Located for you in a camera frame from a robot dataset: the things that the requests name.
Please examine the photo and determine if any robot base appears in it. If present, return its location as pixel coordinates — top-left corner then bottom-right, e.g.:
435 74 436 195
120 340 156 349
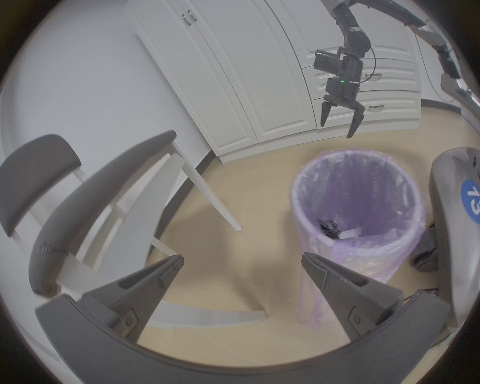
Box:
410 147 480 338

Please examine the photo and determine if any white trash bin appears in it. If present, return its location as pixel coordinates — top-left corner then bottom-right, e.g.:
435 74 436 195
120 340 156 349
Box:
292 150 424 286

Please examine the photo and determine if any white wardrobe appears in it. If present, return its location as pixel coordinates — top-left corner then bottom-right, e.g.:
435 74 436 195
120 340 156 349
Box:
125 0 422 164

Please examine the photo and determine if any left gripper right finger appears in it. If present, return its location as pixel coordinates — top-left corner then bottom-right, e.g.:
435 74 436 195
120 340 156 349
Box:
301 252 405 344

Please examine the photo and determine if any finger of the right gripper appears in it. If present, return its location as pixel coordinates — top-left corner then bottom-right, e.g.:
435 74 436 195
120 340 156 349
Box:
346 107 365 139
319 99 333 128

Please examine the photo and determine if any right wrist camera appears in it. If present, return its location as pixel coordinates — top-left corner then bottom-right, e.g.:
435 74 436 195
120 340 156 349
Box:
313 49 344 74

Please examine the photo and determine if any grey and white chair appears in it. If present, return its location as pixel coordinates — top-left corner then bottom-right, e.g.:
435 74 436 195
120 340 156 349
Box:
0 130 269 331

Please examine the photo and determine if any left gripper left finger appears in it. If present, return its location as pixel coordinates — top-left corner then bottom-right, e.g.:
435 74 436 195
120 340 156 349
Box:
80 254 184 344

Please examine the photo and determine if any black plastic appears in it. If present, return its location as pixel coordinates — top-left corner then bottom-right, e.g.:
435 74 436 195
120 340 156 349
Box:
319 219 340 237

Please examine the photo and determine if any purple plastic bag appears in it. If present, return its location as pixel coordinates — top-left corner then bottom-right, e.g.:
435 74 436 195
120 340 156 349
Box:
289 149 426 331

